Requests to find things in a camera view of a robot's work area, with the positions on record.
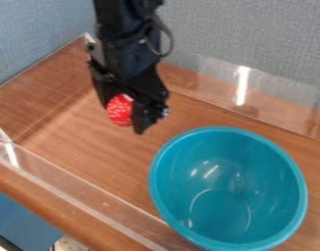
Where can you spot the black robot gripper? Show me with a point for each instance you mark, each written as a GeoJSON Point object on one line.
{"type": "Point", "coordinates": [124, 66]}

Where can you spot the clear acrylic back barrier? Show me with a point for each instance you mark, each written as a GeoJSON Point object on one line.
{"type": "Point", "coordinates": [272, 99]}

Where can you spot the clear acrylic left bracket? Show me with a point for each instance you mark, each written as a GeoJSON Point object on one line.
{"type": "Point", "coordinates": [9, 155]}

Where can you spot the blue plastic bowl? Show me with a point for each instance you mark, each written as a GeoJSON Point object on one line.
{"type": "Point", "coordinates": [228, 189]}

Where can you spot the clear acrylic front barrier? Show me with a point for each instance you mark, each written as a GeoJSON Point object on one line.
{"type": "Point", "coordinates": [86, 211]}

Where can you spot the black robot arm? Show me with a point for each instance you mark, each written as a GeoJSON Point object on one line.
{"type": "Point", "coordinates": [125, 18]}

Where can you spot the clear acrylic barrier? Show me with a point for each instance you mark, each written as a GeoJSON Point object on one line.
{"type": "Point", "coordinates": [272, 99]}
{"type": "Point", "coordinates": [86, 211]}

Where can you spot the red toy strawberry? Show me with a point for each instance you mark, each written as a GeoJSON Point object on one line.
{"type": "Point", "coordinates": [120, 109]}

